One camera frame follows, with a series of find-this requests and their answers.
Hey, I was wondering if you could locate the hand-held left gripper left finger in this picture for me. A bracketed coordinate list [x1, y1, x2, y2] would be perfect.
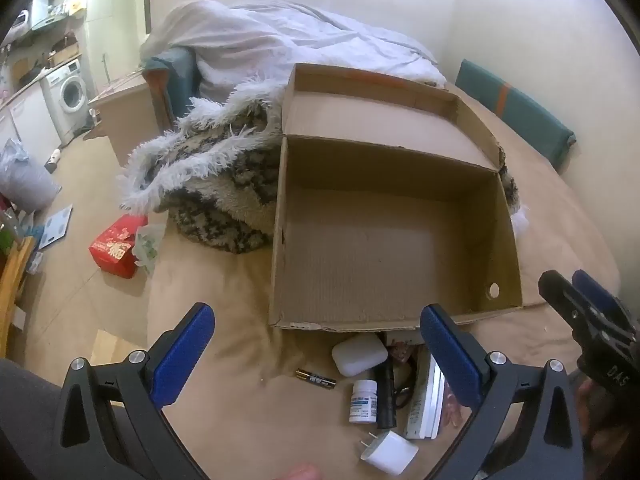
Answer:
[50, 302, 216, 480]

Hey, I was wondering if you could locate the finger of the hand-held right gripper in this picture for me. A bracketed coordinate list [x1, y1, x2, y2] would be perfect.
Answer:
[538, 270, 638, 361]
[571, 268, 637, 332]

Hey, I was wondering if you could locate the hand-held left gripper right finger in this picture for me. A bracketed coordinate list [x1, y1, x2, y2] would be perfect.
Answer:
[420, 304, 586, 480]

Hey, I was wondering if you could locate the pink translucent plastic bag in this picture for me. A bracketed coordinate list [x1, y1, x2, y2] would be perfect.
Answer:
[442, 385, 473, 428]

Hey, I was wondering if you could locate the black flashlight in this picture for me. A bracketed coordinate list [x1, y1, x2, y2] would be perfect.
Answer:
[374, 331, 399, 430]

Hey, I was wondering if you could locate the white pill bottle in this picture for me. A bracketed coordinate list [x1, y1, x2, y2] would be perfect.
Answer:
[348, 379, 379, 424]

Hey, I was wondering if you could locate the white charger plug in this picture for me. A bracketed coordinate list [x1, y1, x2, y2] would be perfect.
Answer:
[360, 430, 420, 477]

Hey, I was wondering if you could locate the cardboard box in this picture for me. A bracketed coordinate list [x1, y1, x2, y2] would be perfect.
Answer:
[268, 62, 524, 333]

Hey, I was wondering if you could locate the person's right hand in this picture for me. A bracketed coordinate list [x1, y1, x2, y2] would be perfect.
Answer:
[575, 379, 640, 480]

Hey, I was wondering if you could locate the white earbuds case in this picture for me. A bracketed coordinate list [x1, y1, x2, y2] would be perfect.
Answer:
[331, 334, 389, 377]

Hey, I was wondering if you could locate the white and green plastic bag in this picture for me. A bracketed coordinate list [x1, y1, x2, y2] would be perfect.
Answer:
[132, 222, 167, 276]

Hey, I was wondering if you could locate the red gift box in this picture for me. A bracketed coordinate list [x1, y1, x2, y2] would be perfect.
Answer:
[89, 213, 150, 279]

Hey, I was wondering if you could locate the black and gold battery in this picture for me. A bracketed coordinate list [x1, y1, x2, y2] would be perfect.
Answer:
[295, 369, 337, 389]

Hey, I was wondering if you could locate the person's left leg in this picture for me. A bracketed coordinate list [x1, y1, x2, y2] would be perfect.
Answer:
[0, 357, 66, 480]

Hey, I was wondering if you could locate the shaggy patterned blanket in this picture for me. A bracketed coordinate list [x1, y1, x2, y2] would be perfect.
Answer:
[117, 77, 531, 256]

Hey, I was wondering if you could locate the white bathroom scale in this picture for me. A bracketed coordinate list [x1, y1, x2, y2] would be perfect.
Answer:
[37, 203, 73, 251]

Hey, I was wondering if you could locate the wooden chair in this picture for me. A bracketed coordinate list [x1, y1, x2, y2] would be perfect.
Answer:
[0, 235, 37, 346]

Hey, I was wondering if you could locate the teal cushion with orange stripe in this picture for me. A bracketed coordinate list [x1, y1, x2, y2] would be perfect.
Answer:
[454, 58, 577, 171]

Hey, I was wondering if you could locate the grey plastic bag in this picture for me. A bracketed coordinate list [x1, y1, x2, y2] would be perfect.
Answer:
[0, 139, 61, 211]

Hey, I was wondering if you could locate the wooden nightstand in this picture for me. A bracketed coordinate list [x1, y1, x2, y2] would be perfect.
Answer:
[82, 72, 161, 168]

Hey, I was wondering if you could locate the white washing machine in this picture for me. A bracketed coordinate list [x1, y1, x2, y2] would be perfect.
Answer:
[40, 58, 90, 145]

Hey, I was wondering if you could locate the white kitchen cabinet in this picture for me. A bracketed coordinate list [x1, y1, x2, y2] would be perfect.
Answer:
[0, 80, 51, 161]

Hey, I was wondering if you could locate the white duvet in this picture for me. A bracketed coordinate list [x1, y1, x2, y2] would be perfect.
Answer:
[140, 0, 448, 111]

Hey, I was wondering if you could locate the cluttered wall shelf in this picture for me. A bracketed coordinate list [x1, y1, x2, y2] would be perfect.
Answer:
[15, 0, 86, 31]

